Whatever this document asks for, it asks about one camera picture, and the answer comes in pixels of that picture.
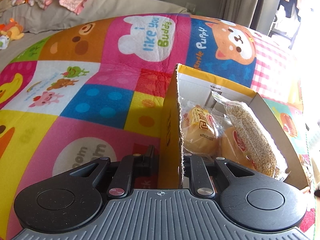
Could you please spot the orange plush toy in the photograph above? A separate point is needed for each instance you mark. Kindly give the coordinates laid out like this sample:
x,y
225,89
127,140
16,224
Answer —
x,y
13,30

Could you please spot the yellow cardboard box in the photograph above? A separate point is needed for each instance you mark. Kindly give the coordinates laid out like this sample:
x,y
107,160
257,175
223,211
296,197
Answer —
x,y
197,86

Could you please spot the bun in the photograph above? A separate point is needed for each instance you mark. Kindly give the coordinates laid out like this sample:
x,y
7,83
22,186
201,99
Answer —
x,y
233,148

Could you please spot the white small plush toy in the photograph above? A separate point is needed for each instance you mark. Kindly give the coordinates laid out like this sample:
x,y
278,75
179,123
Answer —
x,y
4,42

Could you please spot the bun packet inside box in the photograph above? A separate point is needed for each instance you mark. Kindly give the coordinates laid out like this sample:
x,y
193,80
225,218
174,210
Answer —
x,y
202,130

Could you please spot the colourful cartoon play mat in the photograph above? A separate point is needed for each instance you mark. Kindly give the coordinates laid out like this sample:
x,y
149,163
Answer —
x,y
97,89

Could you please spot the sesame stick clear packet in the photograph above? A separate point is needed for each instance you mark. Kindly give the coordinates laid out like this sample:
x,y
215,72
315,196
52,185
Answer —
x,y
260,147

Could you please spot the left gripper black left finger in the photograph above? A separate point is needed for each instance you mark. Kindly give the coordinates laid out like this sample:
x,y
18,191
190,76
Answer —
x,y
137,164

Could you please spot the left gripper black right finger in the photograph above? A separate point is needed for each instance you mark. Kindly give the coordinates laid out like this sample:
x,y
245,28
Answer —
x,y
196,168

